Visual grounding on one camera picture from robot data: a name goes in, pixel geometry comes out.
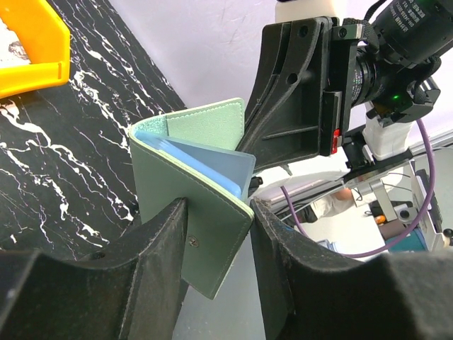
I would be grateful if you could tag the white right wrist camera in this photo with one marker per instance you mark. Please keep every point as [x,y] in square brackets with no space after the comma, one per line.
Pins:
[286,11]

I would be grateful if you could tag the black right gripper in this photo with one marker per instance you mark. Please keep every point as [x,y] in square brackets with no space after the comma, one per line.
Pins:
[383,59]

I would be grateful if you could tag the orange plastic bin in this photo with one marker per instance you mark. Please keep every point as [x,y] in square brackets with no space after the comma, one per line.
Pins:
[46,40]

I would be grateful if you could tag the green card holder wallet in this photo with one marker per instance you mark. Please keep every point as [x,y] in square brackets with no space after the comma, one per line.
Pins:
[218,221]

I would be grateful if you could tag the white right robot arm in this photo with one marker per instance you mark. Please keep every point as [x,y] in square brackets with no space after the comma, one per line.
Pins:
[337,133]

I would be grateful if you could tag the teal container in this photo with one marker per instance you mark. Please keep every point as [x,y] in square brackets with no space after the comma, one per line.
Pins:
[413,242]

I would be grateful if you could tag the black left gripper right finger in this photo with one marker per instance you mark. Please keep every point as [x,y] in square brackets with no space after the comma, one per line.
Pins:
[309,292]

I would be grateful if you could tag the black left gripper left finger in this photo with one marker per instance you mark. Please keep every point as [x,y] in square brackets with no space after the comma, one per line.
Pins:
[132,289]

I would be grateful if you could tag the person in white shirt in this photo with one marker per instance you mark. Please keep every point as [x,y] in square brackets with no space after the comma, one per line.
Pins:
[339,201]

